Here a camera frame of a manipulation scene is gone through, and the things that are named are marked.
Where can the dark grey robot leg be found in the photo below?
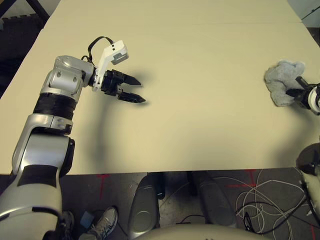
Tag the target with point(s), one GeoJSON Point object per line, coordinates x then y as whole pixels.
{"type": "Point", "coordinates": [215, 200]}
{"type": "Point", "coordinates": [145, 207]}

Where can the dark grey robot right leg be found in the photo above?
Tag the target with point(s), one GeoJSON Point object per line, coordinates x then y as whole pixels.
{"type": "Point", "coordinates": [215, 200]}

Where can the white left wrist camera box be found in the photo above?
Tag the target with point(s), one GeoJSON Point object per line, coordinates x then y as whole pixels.
{"type": "Point", "coordinates": [117, 50]}

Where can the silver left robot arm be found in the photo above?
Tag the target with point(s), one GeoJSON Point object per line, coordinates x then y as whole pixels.
{"type": "Point", "coordinates": [37, 155]}

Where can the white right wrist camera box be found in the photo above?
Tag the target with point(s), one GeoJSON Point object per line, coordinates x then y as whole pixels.
{"type": "Point", "coordinates": [312, 100]}

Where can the blue square block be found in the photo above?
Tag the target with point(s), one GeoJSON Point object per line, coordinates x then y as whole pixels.
{"type": "Point", "coordinates": [87, 219]}

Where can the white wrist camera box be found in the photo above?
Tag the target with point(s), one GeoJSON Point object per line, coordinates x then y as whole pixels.
{"type": "Point", "coordinates": [117, 50]}
{"type": "Point", "coordinates": [312, 100]}

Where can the black handheld controller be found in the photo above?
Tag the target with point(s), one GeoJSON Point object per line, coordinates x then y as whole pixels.
{"type": "Point", "coordinates": [160, 185]}

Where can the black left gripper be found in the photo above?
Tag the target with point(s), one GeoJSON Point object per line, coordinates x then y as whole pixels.
{"type": "Point", "coordinates": [112, 82]}

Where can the dark grey robot left leg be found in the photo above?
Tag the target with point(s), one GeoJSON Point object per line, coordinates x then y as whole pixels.
{"type": "Point", "coordinates": [145, 207]}

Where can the light blue fluffy rag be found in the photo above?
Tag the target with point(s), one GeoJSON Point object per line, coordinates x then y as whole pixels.
{"type": "Point", "coordinates": [280, 80]}

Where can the grey sneaker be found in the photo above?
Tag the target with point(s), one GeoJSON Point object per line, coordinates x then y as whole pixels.
{"type": "Point", "coordinates": [68, 225]}
{"type": "Point", "coordinates": [105, 222]}

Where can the black metal shelf frame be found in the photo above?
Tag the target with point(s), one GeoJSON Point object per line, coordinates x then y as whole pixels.
{"type": "Point", "coordinates": [41, 8]}

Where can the black foam floor mat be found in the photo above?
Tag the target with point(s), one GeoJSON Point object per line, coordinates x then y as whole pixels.
{"type": "Point", "coordinates": [15, 50]}

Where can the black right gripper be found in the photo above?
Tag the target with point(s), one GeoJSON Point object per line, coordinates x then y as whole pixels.
{"type": "Point", "coordinates": [305, 98]}

